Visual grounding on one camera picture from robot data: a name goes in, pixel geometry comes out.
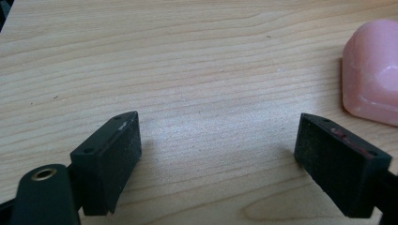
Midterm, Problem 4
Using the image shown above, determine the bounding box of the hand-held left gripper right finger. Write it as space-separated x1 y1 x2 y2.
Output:
293 112 393 219

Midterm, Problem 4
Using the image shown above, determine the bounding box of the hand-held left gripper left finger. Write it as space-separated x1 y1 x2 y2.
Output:
69 111 143 217

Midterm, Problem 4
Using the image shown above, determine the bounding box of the pink plastic container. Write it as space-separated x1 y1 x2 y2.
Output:
341 18 398 128

